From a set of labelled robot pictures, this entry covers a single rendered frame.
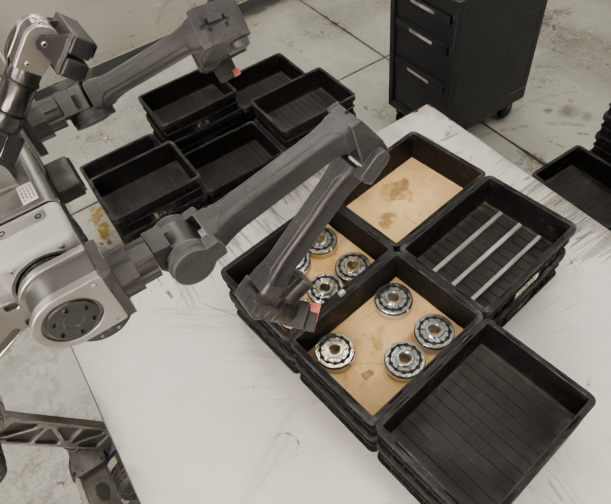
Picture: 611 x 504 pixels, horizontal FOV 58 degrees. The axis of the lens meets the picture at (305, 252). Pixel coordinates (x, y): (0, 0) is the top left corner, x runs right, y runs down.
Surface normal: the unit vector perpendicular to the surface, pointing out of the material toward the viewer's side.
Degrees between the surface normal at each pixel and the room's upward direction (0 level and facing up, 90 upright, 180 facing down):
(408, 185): 0
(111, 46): 90
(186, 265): 88
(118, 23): 90
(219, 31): 55
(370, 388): 0
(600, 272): 0
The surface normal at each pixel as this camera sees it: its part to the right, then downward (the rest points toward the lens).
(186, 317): -0.11, -0.61
